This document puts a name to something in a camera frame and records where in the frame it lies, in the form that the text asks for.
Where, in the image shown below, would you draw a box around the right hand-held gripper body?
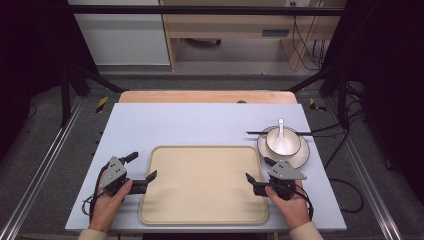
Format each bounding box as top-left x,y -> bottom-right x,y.
264,160 -> 308,201

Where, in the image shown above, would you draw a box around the hanging black cables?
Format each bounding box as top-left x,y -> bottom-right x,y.
290,2 -> 328,72

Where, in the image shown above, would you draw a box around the aluminium floor rail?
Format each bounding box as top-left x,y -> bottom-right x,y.
0,95 -> 87,240
323,99 -> 405,240

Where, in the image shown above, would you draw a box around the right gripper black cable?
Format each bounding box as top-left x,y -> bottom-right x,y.
294,184 -> 315,222

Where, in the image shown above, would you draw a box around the black floor cable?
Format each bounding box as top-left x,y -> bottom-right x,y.
309,79 -> 365,214

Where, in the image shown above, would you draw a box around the white cabinet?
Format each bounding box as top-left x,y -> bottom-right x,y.
67,0 -> 171,67

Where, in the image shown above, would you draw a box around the black chopstick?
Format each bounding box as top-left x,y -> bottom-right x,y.
247,131 -> 315,137
246,130 -> 314,136

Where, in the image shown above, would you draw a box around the grey desk label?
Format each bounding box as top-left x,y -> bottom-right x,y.
261,28 -> 291,38

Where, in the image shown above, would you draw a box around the black horizontal frame bar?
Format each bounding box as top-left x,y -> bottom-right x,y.
65,4 -> 346,17

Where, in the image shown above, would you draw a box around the wooden desk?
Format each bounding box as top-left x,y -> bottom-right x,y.
158,0 -> 348,72

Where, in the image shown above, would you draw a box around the beige rectangular tray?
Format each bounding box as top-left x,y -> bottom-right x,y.
138,145 -> 270,226

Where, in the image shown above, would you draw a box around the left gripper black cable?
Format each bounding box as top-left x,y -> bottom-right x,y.
81,165 -> 109,224

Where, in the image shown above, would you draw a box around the white bowl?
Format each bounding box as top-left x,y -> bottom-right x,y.
265,126 -> 302,157

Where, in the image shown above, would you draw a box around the person's left hand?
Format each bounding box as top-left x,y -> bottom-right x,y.
88,179 -> 134,233

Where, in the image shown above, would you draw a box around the person's right hand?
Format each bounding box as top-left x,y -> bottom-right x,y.
264,179 -> 311,231

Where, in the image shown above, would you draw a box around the white plate with dark rim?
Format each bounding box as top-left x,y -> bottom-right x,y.
257,125 -> 311,169

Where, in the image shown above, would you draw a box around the yellow black floor tape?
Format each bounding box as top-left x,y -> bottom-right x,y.
308,97 -> 328,113
95,96 -> 110,115

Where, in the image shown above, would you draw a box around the white ceramic spoon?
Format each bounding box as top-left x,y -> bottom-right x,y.
273,118 -> 290,154

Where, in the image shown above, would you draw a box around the black curtain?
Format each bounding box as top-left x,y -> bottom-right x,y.
318,0 -> 424,196
0,0 -> 99,163

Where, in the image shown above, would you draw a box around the wooden table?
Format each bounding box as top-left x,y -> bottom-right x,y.
118,90 -> 299,105

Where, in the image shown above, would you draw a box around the pale blue table board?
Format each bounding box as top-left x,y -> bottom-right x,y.
64,102 -> 348,234

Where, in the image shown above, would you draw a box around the black metal stand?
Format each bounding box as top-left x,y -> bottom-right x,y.
287,64 -> 350,130
59,62 -> 130,128

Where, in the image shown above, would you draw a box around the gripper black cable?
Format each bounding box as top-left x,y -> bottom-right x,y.
81,165 -> 109,224
294,184 -> 315,222

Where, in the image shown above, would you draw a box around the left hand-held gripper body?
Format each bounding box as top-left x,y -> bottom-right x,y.
98,155 -> 135,198

